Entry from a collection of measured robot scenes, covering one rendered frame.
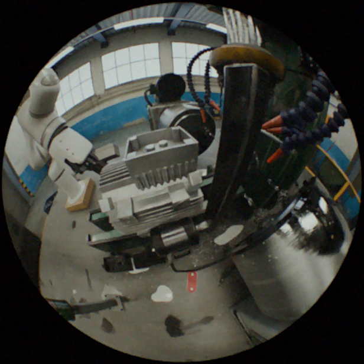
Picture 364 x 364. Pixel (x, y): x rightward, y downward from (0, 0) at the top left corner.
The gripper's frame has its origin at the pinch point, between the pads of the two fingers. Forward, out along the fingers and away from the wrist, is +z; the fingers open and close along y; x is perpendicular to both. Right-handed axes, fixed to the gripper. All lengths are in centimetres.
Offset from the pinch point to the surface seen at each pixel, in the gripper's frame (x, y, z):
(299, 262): 23.1, 33.3, 9.4
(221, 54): 36.5, 7.1, -5.0
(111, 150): -1.6, -16.2, 1.9
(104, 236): -16.7, 10.6, 10.1
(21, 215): -592, -147, -247
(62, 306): -16.9, 34.4, -5.9
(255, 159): 35.7, 10.8, 23.9
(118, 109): -76, -552, -39
